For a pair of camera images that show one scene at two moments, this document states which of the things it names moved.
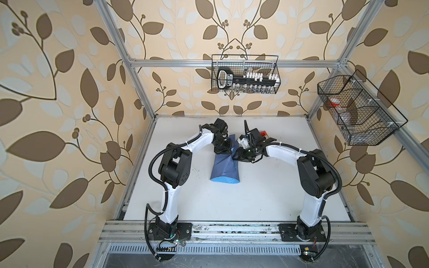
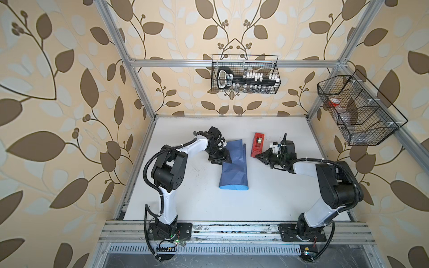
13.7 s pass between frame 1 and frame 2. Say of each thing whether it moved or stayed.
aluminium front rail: stayed
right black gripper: moved
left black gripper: moved
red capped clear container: stayed
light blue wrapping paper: moved
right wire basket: stayed
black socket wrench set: stayed
